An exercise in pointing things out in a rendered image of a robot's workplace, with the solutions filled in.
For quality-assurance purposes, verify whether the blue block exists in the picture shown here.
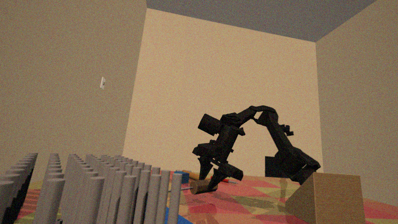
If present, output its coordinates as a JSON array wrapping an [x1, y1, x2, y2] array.
[[174, 171, 190, 184]]

